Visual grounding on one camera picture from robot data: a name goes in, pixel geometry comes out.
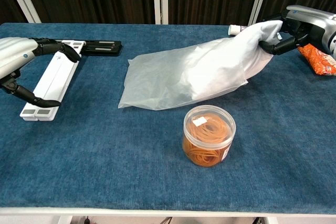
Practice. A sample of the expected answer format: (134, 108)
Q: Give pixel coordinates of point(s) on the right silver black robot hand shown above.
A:
(309, 24)

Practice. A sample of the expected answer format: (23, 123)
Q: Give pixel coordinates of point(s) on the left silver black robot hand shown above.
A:
(15, 53)

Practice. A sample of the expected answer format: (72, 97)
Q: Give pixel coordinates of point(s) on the translucent plastic bag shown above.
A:
(170, 79)

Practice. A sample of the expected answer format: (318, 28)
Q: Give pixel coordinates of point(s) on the orange snack packet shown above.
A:
(319, 60)

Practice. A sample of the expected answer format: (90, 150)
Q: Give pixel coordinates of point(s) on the white folding board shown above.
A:
(50, 77)

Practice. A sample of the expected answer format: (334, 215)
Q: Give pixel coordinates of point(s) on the small white bottle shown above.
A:
(235, 29)

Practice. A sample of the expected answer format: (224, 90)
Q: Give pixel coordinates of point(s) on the clear jar of rubber bands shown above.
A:
(208, 136)

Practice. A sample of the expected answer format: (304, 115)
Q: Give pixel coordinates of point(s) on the blue carpeted table top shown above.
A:
(168, 119)

